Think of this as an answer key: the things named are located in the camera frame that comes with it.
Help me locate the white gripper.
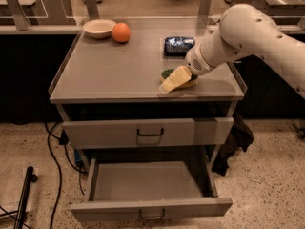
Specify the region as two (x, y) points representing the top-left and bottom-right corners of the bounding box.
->
(159, 46), (214, 94)

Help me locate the green and yellow sponge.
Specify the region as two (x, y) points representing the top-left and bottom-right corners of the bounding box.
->
(160, 69), (198, 89)

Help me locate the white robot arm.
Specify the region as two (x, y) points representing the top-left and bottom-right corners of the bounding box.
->
(159, 4), (305, 97)

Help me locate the upper grey drawer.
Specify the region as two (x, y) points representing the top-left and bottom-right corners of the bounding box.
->
(63, 117), (234, 149)

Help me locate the grey drawer cabinet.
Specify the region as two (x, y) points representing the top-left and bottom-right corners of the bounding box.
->
(48, 17), (248, 174)

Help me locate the open middle grey drawer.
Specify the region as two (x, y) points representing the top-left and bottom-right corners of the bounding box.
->
(71, 155), (233, 222)

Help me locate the blue chip bag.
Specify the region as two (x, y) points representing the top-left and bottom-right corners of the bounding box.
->
(164, 36), (195, 55)

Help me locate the orange fruit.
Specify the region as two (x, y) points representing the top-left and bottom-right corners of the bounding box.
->
(112, 23), (131, 43)

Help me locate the dark cloth on floor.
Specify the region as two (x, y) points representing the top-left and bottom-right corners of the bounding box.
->
(212, 112), (254, 176)

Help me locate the white bowl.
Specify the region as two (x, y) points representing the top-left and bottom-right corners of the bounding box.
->
(83, 19), (116, 39)

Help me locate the black pole stand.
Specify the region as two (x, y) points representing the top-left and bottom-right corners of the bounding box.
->
(13, 166), (38, 229)

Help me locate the grey post right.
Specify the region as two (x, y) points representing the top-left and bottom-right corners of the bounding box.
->
(198, 0), (212, 25)

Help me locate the grey post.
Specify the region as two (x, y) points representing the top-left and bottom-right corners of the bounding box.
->
(198, 0), (212, 25)
(85, 0), (99, 20)
(6, 0), (31, 31)

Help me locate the grey post middle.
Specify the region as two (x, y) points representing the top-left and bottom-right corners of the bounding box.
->
(85, 0), (99, 20)

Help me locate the black floor cable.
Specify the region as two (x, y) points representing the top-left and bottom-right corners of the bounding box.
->
(44, 121), (87, 229)

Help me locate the grey post left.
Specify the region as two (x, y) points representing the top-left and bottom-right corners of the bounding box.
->
(6, 0), (31, 31)

